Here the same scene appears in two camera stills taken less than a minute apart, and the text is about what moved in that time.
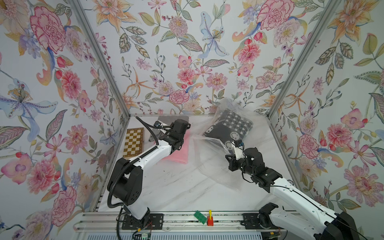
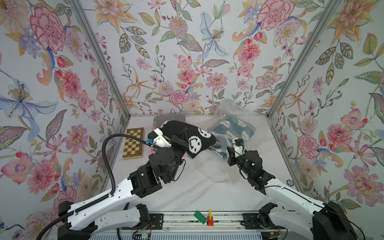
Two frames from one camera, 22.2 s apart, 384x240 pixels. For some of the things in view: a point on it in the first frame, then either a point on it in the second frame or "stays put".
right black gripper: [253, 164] stays put
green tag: [200, 217] stays put
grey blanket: [171, 119] stays put
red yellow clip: [210, 218] stays put
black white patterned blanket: [230, 126] → [198, 140]
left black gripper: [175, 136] → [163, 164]
